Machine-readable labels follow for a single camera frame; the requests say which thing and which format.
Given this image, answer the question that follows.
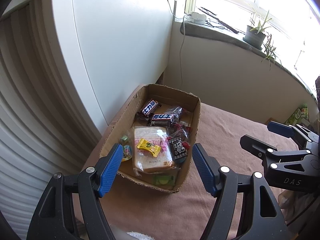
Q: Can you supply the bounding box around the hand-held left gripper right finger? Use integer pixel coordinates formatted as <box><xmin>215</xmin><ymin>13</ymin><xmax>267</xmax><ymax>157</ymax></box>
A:
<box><xmin>192</xmin><ymin>143</ymin><xmax>287</xmax><ymax>240</ymax></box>

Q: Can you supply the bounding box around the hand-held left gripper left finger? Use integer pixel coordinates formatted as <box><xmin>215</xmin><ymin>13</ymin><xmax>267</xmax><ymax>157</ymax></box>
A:
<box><xmin>26</xmin><ymin>142</ymin><xmax>124</xmax><ymax>240</ymax></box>

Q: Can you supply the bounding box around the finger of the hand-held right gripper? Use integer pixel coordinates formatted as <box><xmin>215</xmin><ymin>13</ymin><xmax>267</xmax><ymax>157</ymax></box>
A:
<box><xmin>240</xmin><ymin>134</ymin><xmax>313</xmax><ymax>173</ymax></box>
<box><xmin>267</xmin><ymin>121</ymin><xmax>320</xmax><ymax>148</ymax></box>

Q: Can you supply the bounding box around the colourful candy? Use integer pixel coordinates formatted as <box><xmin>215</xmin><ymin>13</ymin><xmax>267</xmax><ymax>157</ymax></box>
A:
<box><xmin>121</xmin><ymin>144</ymin><xmax>133</xmax><ymax>162</ymax></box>

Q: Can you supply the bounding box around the black cartoon snack packet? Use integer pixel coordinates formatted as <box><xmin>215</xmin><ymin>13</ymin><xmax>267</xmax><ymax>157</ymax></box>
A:
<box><xmin>166</xmin><ymin>132</ymin><xmax>190</xmax><ymax>164</ymax></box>

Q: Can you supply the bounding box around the packaged bread slice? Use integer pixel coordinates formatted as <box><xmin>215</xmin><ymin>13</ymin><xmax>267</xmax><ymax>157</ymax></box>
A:
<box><xmin>130</xmin><ymin>126</ymin><xmax>177</xmax><ymax>174</ymax></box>

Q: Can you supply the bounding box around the green jelly cup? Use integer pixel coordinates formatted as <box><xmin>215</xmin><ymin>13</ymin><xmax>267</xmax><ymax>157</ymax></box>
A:
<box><xmin>152</xmin><ymin>175</ymin><xmax>175</xmax><ymax>187</ymax></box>

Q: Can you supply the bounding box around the yellow candy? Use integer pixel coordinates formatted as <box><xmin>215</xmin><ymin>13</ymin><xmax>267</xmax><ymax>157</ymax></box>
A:
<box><xmin>136</xmin><ymin>138</ymin><xmax>162</xmax><ymax>154</ymax></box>

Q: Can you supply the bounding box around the large brown chocolate bar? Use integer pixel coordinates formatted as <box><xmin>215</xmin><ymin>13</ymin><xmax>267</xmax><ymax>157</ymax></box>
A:
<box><xmin>147</xmin><ymin>112</ymin><xmax>178</xmax><ymax>128</ymax></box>

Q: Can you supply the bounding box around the small brown chocolate bar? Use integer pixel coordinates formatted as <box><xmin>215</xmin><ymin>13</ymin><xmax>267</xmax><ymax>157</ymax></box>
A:
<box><xmin>136</xmin><ymin>100</ymin><xmax>162</xmax><ymax>122</ymax></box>

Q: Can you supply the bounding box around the brown cardboard box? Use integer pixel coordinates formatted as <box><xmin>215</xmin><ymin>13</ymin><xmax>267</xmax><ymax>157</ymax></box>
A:
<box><xmin>99</xmin><ymin>84</ymin><xmax>202</xmax><ymax>193</ymax></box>

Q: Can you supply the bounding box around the person's right hand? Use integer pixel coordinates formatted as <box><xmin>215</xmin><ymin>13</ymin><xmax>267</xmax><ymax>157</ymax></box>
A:
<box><xmin>279</xmin><ymin>191</ymin><xmax>313</xmax><ymax>218</ymax></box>

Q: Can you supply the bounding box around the green paper box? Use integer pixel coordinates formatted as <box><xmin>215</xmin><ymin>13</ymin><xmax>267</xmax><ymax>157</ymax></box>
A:
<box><xmin>285</xmin><ymin>104</ymin><xmax>309</xmax><ymax>125</ymax></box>

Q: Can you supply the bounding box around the white textured cloth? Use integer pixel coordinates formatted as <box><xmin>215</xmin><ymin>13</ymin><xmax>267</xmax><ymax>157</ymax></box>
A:
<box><xmin>112</xmin><ymin>230</ymin><xmax>154</xmax><ymax>240</ymax></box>

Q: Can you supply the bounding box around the potted spider plant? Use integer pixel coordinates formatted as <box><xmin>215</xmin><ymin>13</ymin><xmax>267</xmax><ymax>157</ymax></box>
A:
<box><xmin>242</xmin><ymin>4</ymin><xmax>282</xmax><ymax>72</ymax></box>

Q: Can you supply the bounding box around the white ribbed panel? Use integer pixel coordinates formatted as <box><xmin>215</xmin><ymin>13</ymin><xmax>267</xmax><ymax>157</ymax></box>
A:
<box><xmin>0</xmin><ymin>0</ymin><xmax>100</xmax><ymax>240</ymax></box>

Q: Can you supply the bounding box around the grey windowsill cover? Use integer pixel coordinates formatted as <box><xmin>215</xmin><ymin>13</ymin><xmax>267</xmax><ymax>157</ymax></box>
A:
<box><xmin>179</xmin><ymin>20</ymin><xmax>317</xmax><ymax>98</ymax></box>

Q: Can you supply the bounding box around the white cabinet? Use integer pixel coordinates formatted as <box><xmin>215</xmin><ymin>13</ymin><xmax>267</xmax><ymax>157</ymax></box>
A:
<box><xmin>41</xmin><ymin>0</ymin><xmax>175</xmax><ymax>140</ymax></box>

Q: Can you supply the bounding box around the white power adapter box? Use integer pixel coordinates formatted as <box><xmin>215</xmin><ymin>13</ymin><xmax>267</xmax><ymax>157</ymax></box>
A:
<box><xmin>185</xmin><ymin>11</ymin><xmax>207</xmax><ymax>25</ymax></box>

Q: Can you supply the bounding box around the black cable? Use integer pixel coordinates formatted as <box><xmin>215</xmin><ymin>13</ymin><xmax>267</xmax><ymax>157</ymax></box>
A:
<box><xmin>196</xmin><ymin>6</ymin><xmax>239</xmax><ymax>34</ymax></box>

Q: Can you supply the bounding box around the white cable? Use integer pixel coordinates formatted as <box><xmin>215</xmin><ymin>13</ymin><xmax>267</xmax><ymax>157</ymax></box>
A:
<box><xmin>166</xmin><ymin>0</ymin><xmax>192</xmax><ymax>87</ymax></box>

